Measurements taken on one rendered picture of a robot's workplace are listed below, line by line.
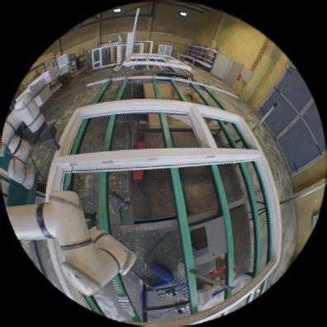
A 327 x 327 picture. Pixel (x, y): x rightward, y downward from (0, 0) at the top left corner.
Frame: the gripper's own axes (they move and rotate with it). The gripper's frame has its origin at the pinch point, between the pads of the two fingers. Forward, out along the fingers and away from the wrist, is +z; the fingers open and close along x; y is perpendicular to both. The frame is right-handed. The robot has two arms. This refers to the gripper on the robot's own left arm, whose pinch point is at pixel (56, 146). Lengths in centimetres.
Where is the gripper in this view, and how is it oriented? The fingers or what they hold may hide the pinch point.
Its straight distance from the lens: 66.7
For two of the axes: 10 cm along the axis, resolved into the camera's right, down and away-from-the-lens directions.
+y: -1.4, -9.0, 4.2
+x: -9.8, 0.6, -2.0
